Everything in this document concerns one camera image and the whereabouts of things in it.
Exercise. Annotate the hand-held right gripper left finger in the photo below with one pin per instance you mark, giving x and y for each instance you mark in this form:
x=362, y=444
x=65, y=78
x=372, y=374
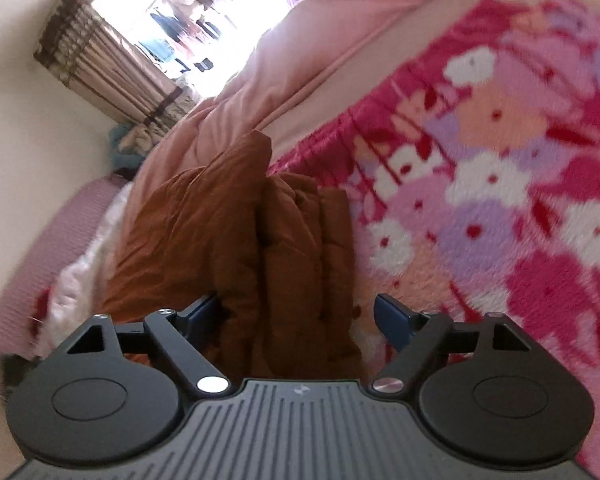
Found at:
x=202, y=319

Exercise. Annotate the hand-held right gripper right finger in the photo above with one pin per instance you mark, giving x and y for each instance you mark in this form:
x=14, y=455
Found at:
x=393, y=323

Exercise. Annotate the brown padded jacket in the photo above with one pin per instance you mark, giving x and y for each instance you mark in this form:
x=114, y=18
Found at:
x=220, y=240

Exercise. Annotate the white floral quilt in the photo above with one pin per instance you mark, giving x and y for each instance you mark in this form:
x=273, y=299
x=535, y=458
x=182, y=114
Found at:
x=80, y=280

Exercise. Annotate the pink knitted cushion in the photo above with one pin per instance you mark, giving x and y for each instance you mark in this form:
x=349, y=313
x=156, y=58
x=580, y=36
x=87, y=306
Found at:
x=35, y=260

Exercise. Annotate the pink floral blanket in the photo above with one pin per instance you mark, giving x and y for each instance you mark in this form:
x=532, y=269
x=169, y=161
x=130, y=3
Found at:
x=505, y=185

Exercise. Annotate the teal plush toy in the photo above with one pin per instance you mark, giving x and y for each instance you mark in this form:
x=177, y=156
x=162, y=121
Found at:
x=127, y=147

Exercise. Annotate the mauve bed sheet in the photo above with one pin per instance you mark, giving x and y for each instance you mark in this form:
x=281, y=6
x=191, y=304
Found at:
x=380, y=52

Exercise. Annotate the striped brown curtain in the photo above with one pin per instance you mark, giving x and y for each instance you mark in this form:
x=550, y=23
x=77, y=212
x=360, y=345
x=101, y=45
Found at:
x=105, y=55

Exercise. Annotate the pink duvet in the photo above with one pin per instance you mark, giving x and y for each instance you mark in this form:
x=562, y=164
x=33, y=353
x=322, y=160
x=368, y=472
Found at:
x=300, y=35

